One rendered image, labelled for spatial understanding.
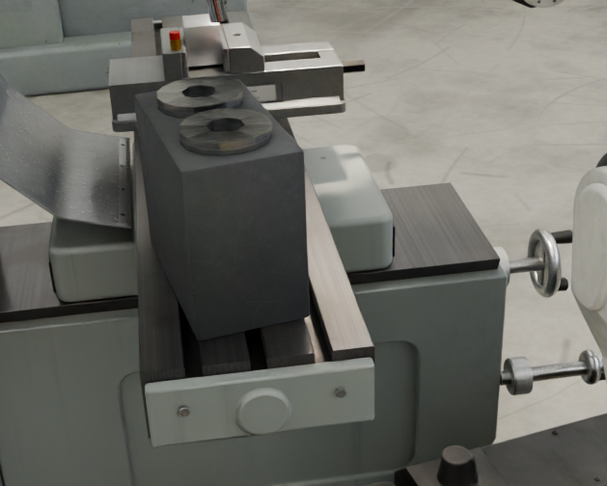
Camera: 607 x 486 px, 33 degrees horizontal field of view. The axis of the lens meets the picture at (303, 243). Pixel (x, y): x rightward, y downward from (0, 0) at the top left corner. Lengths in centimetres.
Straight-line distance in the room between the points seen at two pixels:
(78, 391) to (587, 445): 73
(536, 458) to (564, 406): 108
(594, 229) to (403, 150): 269
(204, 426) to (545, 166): 274
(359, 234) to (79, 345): 44
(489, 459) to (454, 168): 228
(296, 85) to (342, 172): 17
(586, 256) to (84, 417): 84
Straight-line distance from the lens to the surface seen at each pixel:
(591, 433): 148
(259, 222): 99
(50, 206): 144
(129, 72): 158
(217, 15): 147
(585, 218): 108
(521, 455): 142
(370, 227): 149
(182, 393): 100
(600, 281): 108
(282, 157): 97
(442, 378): 166
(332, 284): 112
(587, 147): 383
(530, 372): 169
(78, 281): 150
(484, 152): 374
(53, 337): 153
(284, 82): 155
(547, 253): 173
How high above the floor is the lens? 150
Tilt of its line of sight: 29 degrees down
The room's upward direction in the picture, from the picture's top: 2 degrees counter-clockwise
